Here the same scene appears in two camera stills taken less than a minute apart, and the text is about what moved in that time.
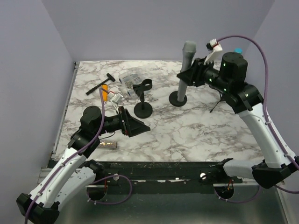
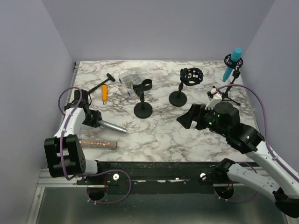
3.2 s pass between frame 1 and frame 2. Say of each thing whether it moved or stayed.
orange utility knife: stayed
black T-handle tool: stayed
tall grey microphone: moved
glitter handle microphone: stayed
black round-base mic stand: stayed
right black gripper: moved
